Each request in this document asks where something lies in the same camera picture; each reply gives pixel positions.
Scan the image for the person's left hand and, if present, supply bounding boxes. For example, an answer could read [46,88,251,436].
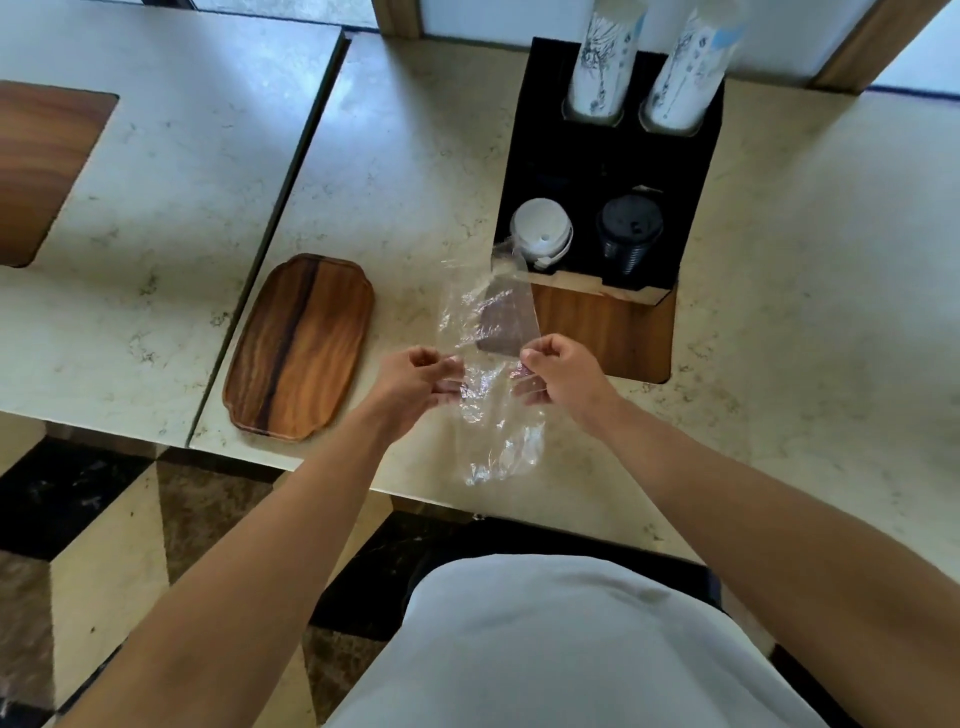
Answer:
[366,346,467,440]

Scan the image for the person's right hand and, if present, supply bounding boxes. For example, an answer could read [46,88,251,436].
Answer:
[512,333,624,430]

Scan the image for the clear plastic bag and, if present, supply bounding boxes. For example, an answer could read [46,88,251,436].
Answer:
[435,238,549,487]

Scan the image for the person's right forearm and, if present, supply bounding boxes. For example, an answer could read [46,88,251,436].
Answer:
[581,393,960,728]

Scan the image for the person's left forearm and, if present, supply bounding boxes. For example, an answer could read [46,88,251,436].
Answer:
[56,390,410,728]

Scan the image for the stack of white cup lids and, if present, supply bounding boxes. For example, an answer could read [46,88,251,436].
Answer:
[510,198,575,271]

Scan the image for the wooden serving tray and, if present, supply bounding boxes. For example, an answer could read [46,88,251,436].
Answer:
[222,253,376,442]

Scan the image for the stack of black cup lids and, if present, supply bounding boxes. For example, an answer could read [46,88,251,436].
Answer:
[596,195,666,277]

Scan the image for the black cup and lid organizer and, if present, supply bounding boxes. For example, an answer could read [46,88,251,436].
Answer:
[492,37,726,306]

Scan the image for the person's black trousers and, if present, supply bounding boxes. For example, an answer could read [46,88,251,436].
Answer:
[397,521,732,624]

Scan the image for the person's white shirt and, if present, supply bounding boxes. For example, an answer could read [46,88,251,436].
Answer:
[322,554,830,728]

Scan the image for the stack of printed paper cups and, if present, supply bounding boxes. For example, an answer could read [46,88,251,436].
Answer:
[566,0,648,121]
[641,0,751,136]

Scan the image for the wooden frame post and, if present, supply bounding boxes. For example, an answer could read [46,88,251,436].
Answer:
[810,0,951,96]
[372,0,423,39]

